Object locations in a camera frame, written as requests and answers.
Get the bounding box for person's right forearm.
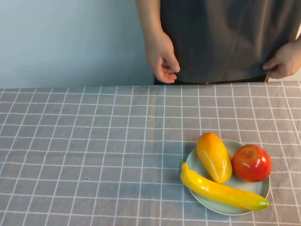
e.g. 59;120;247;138
135;0;166;41

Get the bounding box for person's left hand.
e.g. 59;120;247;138
262;41;301;80

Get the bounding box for grey checked tablecloth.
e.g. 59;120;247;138
0;81;301;226

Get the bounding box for black trousers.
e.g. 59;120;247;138
154;73;269;86

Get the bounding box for person's right hand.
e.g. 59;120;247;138
144;30;181;84

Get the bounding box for red toy apple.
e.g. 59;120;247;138
232;144;273;183

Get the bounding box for pale green plate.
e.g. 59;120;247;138
185;139;271;216

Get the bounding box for orange toy mango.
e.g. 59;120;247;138
196;132;233;185

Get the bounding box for yellow toy banana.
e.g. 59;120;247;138
180;162;270;211

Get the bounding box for dark grey shirt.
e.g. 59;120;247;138
154;0;301;84

